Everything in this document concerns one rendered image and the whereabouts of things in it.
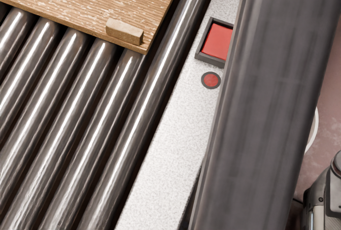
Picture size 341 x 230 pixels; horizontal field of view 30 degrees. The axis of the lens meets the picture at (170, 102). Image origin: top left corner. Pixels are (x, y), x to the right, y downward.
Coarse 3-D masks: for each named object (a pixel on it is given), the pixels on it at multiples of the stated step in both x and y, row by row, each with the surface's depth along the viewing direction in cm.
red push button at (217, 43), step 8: (216, 24) 103; (216, 32) 102; (224, 32) 102; (208, 40) 101; (216, 40) 101; (224, 40) 101; (208, 48) 100; (216, 48) 101; (224, 48) 101; (216, 56) 100; (224, 56) 100
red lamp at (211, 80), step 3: (207, 75) 100; (210, 75) 100; (213, 75) 100; (204, 78) 100; (207, 78) 100; (210, 78) 100; (213, 78) 100; (216, 78) 100; (204, 81) 99; (207, 81) 99; (210, 81) 99; (213, 81) 99; (216, 81) 99; (207, 84) 99; (210, 84) 99; (213, 84) 99; (216, 84) 99
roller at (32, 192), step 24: (96, 48) 100; (96, 72) 99; (72, 96) 96; (72, 120) 95; (48, 144) 92; (72, 144) 95; (48, 168) 91; (24, 192) 89; (48, 192) 91; (24, 216) 88
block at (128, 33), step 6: (108, 24) 97; (114, 24) 97; (120, 24) 98; (126, 24) 98; (108, 30) 98; (114, 30) 98; (120, 30) 97; (126, 30) 97; (132, 30) 97; (138, 30) 97; (114, 36) 99; (120, 36) 98; (126, 36) 98; (132, 36) 97; (138, 36) 97; (132, 42) 99; (138, 42) 98
